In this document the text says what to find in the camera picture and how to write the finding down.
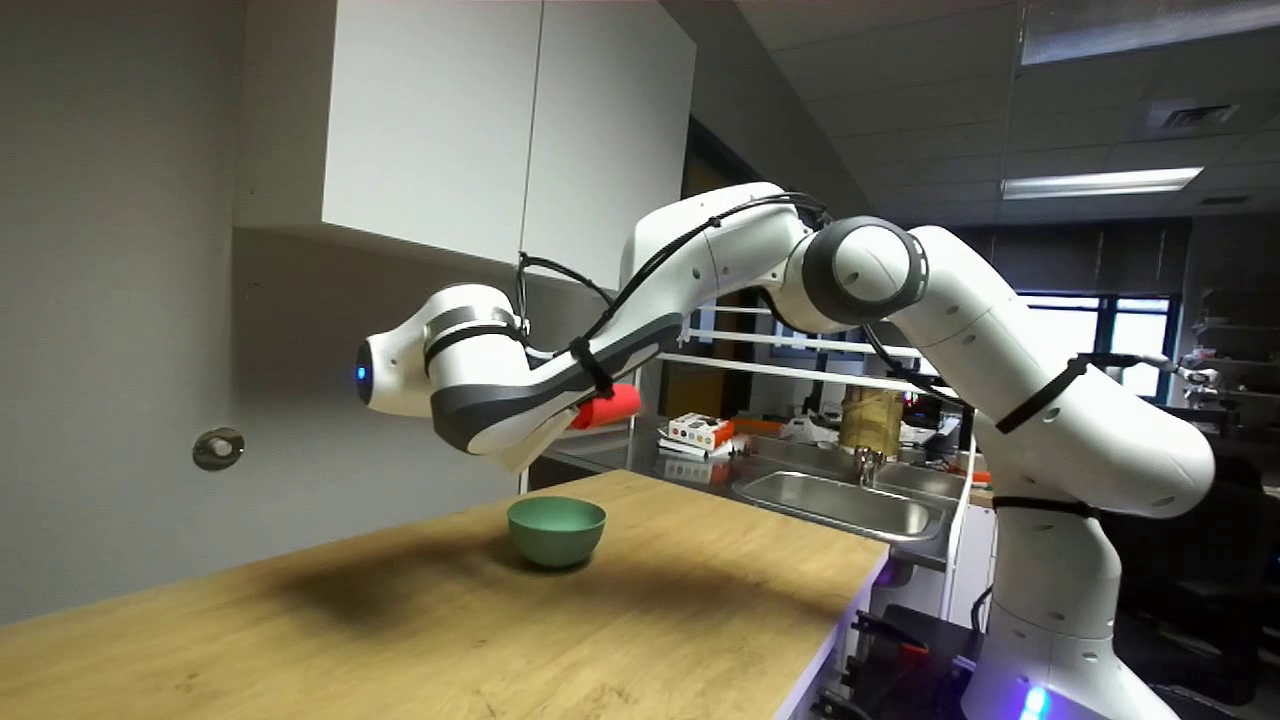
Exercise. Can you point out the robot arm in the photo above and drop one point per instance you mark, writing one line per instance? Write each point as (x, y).
(1060, 440)

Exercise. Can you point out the red cup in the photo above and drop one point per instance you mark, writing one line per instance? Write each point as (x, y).
(610, 406)

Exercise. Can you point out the green bowl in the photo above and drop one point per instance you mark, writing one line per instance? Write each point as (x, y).
(556, 534)

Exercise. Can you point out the white box with coloured print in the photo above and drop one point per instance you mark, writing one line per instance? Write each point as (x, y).
(700, 430)

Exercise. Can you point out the stainless steel counter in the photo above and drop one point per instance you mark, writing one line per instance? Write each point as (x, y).
(640, 455)

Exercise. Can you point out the white cabinet door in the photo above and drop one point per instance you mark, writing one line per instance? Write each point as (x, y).
(610, 140)
(430, 120)

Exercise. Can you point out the yellowish clear container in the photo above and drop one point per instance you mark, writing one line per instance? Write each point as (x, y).
(871, 420)

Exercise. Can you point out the stainless steel sink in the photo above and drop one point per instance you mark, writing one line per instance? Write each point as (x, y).
(840, 503)

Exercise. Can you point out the metal tap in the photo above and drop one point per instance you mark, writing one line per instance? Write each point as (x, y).
(866, 465)

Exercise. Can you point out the ceiling light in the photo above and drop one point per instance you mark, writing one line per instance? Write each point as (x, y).
(1100, 183)

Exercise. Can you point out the window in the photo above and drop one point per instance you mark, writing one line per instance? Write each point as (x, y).
(1140, 335)

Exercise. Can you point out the ceiling vent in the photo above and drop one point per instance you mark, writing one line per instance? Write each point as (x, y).
(1195, 115)

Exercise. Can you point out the white metal rack frame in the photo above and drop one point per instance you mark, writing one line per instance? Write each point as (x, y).
(790, 372)

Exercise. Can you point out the white wall cabinet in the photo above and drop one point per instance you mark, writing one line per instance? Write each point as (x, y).
(430, 120)

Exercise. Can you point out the round metal wall plate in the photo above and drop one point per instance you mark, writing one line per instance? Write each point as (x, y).
(218, 448)

